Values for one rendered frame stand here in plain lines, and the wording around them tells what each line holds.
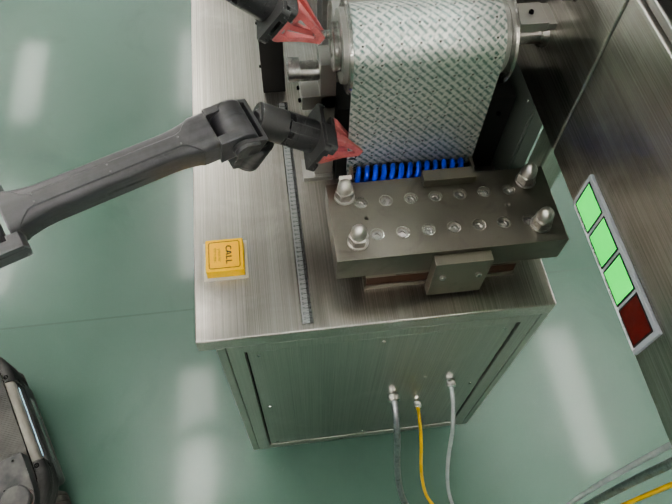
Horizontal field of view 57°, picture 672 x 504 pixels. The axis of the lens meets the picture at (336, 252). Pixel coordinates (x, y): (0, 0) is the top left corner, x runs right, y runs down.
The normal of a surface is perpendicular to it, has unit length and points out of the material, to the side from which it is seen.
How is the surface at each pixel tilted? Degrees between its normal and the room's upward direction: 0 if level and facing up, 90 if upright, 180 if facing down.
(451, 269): 90
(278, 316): 0
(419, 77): 90
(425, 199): 0
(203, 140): 14
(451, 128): 90
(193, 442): 0
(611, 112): 90
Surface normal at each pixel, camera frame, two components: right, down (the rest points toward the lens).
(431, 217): 0.03, -0.51
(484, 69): 0.13, 0.85
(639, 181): -0.99, 0.10
